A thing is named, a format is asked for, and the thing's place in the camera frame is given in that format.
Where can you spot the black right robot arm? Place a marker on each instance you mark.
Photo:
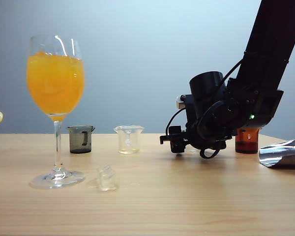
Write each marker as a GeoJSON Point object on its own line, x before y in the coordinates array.
{"type": "Point", "coordinates": [265, 49]}

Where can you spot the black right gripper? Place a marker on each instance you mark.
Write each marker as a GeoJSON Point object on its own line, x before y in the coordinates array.
{"type": "Point", "coordinates": [194, 110]}

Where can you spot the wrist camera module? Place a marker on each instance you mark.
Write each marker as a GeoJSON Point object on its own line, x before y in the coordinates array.
{"type": "Point", "coordinates": [180, 102]}

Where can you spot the wine glass with orange juice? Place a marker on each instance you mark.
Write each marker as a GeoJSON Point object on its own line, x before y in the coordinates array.
{"type": "Point", "coordinates": [55, 83]}

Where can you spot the clear empty measuring cup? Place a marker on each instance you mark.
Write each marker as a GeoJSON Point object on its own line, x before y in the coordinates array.
{"type": "Point", "coordinates": [129, 147]}

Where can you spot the silver foil bag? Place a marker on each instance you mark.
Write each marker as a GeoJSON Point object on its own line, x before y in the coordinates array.
{"type": "Point", "coordinates": [282, 155]}

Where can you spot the amber measuring cup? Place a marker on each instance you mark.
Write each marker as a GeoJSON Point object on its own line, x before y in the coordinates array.
{"type": "Point", "coordinates": [247, 145]}

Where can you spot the grey measuring cup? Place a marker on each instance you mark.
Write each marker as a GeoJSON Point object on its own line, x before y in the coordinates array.
{"type": "Point", "coordinates": [79, 145]}

